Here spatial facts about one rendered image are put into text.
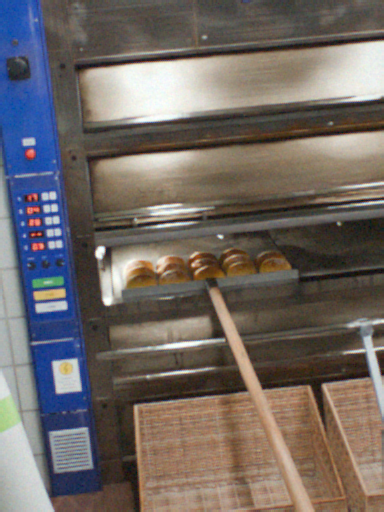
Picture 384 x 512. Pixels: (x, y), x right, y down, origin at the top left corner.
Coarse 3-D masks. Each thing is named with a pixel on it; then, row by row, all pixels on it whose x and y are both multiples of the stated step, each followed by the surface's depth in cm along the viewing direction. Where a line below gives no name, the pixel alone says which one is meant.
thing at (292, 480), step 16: (224, 304) 260; (224, 320) 248; (240, 352) 226; (240, 368) 219; (256, 384) 208; (256, 400) 201; (272, 416) 194; (272, 432) 186; (272, 448) 182; (288, 464) 174; (288, 480) 169; (304, 496) 163
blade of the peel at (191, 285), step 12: (216, 252) 317; (252, 252) 313; (120, 264) 313; (120, 276) 298; (156, 276) 297; (240, 276) 283; (252, 276) 283; (264, 276) 284; (276, 276) 284; (288, 276) 285; (132, 288) 280; (144, 288) 281; (156, 288) 281; (168, 288) 282; (180, 288) 282; (192, 288) 282; (204, 288) 283
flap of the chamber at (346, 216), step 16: (240, 224) 259; (256, 224) 259; (272, 224) 259; (288, 224) 260; (304, 224) 260; (96, 240) 256; (112, 240) 256; (128, 240) 257; (144, 240) 257; (160, 240) 257
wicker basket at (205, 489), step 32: (160, 416) 284; (224, 416) 285; (288, 416) 286; (320, 416) 276; (160, 448) 284; (192, 448) 284; (224, 448) 285; (256, 448) 285; (288, 448) 286; (320, 448) 273; (160, 480) 284; (192, 480) 285; (224, 480) 285; (256, 480) 285; (320, 480) 279
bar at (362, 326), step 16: (368, 320) 246; (224, 336) 244; (240, 336) 244; (256, 336) 244; (272, 336) 244; (288, 336) 244; (304, 336) 245; (320, 336) 246; (368, 336) 246; (96, 352) 242; (112, 352) 241; (128, 352) 241; (144, 352) 242; (160, 352) 242; (176, 352) 243; (368, 352) 243
